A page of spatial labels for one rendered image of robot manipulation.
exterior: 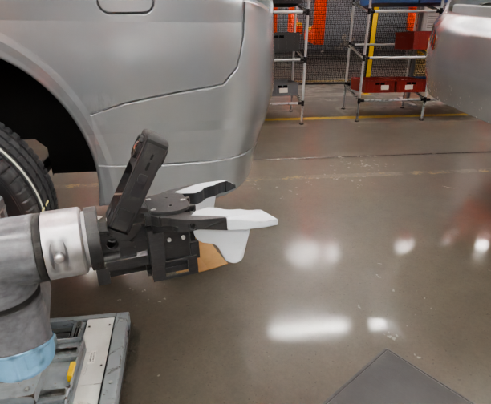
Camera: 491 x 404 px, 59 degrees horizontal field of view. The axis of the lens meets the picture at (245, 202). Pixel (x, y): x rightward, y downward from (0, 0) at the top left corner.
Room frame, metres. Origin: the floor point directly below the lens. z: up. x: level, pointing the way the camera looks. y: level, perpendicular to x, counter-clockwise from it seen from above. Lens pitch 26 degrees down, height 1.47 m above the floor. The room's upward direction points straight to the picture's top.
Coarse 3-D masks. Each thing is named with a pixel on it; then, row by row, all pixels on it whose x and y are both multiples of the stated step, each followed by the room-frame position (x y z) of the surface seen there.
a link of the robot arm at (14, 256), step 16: (0, 224) 0.39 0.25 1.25; (16, 224) 0.39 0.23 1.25; (32, 224) 0.39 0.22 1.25; (0, 240) 0.37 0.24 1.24; (16, 240) 0.37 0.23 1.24; (32, 240) 0.38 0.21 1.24; (0, 256) 0.36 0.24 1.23; (16, 256) 0.36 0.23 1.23; (32, 256) 0.37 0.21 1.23; (0, 272) 0.36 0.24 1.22; (16, 272) 0.36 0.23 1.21; (32, 272) 0.37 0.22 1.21; (0, 288) 0.36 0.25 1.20; (16, 288) 0.37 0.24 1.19; (32, 288) 0.38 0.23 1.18; (0, 304) 0.35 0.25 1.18; (16, 304) 0.36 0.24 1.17
